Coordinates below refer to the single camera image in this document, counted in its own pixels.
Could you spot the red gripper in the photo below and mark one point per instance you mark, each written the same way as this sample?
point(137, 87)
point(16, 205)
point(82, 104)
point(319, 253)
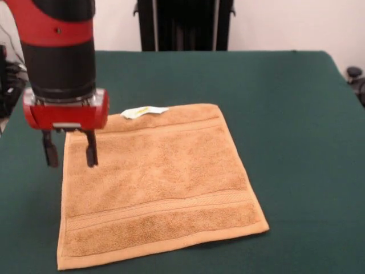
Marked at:
point(68, 117)

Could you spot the tan terry towel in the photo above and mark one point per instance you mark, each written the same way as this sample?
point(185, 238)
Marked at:
point(159, 185)

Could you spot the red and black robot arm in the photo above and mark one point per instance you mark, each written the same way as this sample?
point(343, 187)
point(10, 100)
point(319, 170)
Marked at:
point(57, 42)

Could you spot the dark green table cloth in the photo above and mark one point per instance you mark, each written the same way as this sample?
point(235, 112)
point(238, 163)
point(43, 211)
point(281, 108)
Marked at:
point(285, 142)

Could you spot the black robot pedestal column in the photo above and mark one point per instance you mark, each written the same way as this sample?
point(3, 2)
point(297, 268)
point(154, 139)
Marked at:
point(188, 25)

